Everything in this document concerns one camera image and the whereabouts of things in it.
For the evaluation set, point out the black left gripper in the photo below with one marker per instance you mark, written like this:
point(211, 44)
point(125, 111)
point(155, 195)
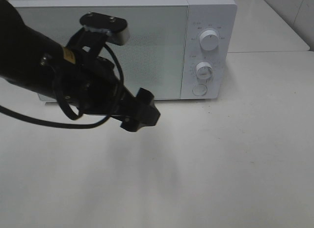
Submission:
point(94, 84)

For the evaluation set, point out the white microwave door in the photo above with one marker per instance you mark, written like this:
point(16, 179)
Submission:
point(153, 56)

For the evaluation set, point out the round door release button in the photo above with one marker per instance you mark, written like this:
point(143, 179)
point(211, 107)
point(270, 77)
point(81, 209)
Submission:
point(199, 90)

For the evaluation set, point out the white timer knob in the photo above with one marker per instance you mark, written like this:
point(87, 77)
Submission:
point(204, 70)

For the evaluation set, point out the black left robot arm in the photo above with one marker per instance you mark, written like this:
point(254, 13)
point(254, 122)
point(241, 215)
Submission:
point(31, 60)

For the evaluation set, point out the white microwave oven body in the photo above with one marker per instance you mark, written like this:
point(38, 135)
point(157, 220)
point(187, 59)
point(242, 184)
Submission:
point(201, 15)

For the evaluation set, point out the white upper power knob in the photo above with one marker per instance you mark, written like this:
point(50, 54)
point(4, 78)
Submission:
point(209, 39)

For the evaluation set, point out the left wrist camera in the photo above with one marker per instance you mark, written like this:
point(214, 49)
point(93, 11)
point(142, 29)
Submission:
point(115, 28)

